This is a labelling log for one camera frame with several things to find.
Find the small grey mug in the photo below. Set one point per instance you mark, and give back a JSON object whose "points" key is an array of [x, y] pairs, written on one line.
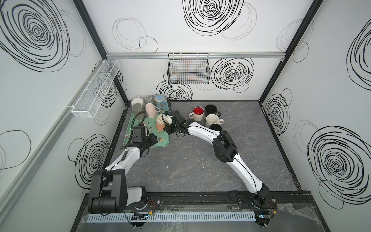
{"points": [[149, 99]]}

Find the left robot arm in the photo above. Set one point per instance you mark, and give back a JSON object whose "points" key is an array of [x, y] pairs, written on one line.
{"points": [[109, 192]]}

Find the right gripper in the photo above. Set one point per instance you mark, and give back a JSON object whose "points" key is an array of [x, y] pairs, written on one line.
{"points": [[169, 127]]}

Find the green floral tray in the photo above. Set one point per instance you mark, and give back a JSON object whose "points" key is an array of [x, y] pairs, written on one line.
{"points": [[163, 138]]}

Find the tall grey mug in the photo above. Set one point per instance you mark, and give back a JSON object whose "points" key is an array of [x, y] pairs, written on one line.
{"points": [[137, 108]]}

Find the white ribbed mug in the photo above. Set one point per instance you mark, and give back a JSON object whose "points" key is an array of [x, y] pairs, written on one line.
{"points": [[138, 100]]}

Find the white slotted cable duct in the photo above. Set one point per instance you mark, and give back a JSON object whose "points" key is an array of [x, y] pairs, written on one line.
{"points": [[173, 217]]}

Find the black speckled mug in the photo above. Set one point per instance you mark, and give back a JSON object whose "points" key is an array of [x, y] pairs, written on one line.
{"points": [[216, 127]]}

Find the white mug red inside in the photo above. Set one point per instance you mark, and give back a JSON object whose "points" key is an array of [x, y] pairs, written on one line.
{"points": [[197, 114]]}

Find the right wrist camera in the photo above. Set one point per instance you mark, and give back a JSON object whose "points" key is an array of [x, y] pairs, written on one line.
{"points": [[167, 119]]}

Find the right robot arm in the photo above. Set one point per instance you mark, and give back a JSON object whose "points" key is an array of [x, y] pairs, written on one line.
{"points": [[225, 151]]}

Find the white wire shelf basket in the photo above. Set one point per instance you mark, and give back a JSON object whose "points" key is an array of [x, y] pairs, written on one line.
{"points": [[98, 86]]}

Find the blue butterfly mug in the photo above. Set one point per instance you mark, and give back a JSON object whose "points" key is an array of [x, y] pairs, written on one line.
{"points": [[161, 102]]}

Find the beige and salmon mug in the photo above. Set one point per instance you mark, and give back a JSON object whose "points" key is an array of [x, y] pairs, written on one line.
{"points": [[160, 125]]}

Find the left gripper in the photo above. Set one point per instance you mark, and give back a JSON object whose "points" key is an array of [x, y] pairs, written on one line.
{"points": [[152, 139]]}

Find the pink mug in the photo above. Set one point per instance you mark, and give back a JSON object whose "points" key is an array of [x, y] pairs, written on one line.
{"points": [[152, 110]]}

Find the beige mug white handle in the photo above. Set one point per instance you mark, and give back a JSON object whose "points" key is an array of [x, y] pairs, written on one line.
{"points": [[212, 119]]}

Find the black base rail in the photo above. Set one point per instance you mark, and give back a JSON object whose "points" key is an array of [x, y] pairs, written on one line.
{"points": [[243, 198]]}

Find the black wire basket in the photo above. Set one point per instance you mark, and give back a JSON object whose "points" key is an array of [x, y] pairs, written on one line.
{"points": [[188, 68]]}

